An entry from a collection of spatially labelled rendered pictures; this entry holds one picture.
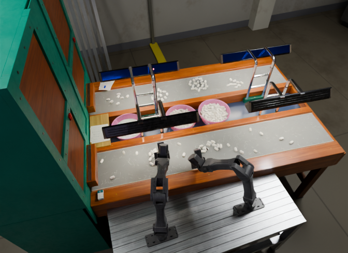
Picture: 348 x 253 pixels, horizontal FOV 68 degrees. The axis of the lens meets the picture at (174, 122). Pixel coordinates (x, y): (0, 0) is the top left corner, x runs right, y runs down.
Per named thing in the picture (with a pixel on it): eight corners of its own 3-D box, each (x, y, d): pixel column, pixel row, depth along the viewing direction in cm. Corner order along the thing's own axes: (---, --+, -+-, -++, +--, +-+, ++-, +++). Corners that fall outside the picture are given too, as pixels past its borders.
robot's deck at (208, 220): (304, 223, 167) (306, 221, 164) (120, 292, 144) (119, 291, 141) (239, 123, 223) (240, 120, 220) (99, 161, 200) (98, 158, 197)
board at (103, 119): (111, 145, 193) (110, 145, 192) (90, 149, 191) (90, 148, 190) (108, 114, 214) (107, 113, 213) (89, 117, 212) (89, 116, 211)
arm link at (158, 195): (156, 225, 156) (153, 187, 138) (167, 225, 155) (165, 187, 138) (155, 234, 150) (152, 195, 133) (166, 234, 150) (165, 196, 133)
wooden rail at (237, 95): (288, 94, 242) (292, 85, 234) (92, 128, 218) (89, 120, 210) (285, 90, 246) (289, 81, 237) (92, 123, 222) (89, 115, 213)
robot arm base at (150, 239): (143, 232, 153) (146, 243, 149) (175, 221, 157) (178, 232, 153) (144, 236, 159) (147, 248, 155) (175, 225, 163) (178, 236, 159)
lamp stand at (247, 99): (264, 99, 235) (278, 58, 201) (243, 103, 233) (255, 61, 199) (255, 86, 247) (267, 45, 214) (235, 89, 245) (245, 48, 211)
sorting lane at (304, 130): (332, 142, 197) (334, 140, 196) (91, 192, 173) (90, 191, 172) (310, 114, 217) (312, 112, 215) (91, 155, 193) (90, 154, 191)
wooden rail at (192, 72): (269, 76, 271) (274, 62, 257) (93, 105, 247) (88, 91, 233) (264, 70, 278) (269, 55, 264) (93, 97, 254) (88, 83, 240)
